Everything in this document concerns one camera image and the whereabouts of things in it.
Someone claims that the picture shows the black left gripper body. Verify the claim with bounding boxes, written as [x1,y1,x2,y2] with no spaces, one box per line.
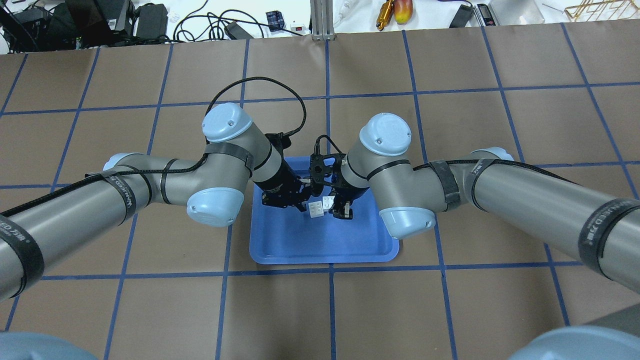
[254,158,310,208]

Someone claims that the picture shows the yellow red fruit toy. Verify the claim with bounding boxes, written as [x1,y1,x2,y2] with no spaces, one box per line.
[393,0,414,25]

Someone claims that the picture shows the blue plastic tray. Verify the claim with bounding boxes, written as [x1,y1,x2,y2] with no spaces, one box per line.
[249,186,400,265]

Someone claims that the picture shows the white square building block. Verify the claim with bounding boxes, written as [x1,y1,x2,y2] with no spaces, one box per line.
[307,200,325,219]

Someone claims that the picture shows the black braided cable right arm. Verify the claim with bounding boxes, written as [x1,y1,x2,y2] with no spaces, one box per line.
[313,135,346,158]

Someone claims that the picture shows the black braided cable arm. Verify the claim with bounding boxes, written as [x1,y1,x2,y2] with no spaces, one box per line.
[313,135,346,158]
[0,76,307,218]

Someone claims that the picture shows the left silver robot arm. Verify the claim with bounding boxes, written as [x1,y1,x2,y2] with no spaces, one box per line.
[1,103,307,301]

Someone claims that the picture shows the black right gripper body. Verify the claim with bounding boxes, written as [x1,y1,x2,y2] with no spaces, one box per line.
[309,153,351,199]

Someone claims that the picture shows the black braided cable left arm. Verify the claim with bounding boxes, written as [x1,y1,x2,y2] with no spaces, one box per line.
[0,76,307,218]

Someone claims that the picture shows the brass cylinder tool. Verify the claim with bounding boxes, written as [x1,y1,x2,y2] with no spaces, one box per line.
[375,0,394,32]

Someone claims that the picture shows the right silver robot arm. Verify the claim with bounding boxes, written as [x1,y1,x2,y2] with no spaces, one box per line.
[309,112,640,292]

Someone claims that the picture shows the aluminium frame post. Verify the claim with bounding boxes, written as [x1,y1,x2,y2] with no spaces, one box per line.
[309,0,336,42]

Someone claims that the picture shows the black power adapter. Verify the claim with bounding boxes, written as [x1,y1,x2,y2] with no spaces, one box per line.
[134,3,169,39]

